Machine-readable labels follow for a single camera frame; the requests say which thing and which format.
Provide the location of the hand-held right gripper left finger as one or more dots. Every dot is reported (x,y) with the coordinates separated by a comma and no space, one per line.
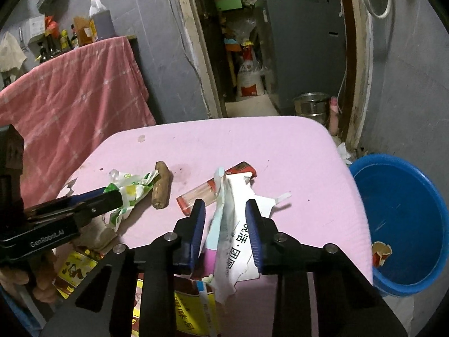
(197,231)

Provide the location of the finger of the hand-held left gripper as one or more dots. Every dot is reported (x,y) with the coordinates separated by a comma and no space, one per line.
(101,203)
(87,193)

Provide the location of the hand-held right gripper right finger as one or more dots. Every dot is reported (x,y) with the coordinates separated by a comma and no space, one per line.
(253,231)

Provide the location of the white printed paper packet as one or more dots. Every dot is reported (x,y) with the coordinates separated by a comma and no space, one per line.
(235,217)

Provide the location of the green and white wrapper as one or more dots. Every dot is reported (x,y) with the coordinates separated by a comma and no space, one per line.
(131,189)

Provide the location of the beige paper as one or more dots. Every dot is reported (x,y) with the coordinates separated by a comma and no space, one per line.
(96,235)

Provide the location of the clear red plastic tube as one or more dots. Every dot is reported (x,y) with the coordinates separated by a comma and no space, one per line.
(191,198)

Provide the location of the yellow and red box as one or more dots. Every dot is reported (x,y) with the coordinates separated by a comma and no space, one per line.
(77,270)

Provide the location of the brown sausage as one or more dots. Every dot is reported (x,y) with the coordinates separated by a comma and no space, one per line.
(161,186)

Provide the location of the red carton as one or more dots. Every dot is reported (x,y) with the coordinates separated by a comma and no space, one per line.
(381,252)

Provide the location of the blue plastic basin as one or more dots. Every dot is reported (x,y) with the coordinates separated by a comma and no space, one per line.
(403,200)

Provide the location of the person's left hand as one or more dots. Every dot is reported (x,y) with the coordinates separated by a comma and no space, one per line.
(45,281)

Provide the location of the pink floral cloth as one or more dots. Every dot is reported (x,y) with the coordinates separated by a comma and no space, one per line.
(273,147)

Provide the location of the pink checked blanket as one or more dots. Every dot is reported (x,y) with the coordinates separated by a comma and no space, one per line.
(77,91)

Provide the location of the crumpled white tissue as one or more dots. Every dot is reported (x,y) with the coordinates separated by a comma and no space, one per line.
(345,152)

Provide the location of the metal pot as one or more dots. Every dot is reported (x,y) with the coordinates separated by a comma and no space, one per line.
(310,107)

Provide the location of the small dark bottle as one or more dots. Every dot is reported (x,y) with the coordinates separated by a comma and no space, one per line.
(42,54)

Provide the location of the tall dark sauce bottle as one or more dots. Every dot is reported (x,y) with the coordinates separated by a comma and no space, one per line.
(52,47)

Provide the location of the yellow cap bottle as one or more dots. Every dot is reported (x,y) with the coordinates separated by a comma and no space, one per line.
(65,40)

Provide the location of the white sack red print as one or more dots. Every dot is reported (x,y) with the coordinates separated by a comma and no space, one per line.
(249,77)

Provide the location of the dark bottle red label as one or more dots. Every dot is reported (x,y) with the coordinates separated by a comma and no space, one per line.
(74,37)

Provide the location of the beige rag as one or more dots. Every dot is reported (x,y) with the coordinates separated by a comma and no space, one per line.
(12,52)

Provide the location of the orange seasoning bag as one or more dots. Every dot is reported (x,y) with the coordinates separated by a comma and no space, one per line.
(84,31)

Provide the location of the red plastic bag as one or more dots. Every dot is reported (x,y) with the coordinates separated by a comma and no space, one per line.
(52,26)

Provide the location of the large cooking oil jug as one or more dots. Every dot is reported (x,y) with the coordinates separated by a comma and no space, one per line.
(101,21)

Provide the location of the grey refrigerator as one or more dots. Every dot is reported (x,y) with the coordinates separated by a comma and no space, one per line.
(305,49)

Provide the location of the green box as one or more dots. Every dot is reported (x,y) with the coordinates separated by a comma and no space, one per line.
(228,4)

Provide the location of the white wall box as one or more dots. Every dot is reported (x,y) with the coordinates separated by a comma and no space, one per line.
(37,28)

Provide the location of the wooden door frame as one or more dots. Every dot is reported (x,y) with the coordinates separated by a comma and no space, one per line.
(359,87)

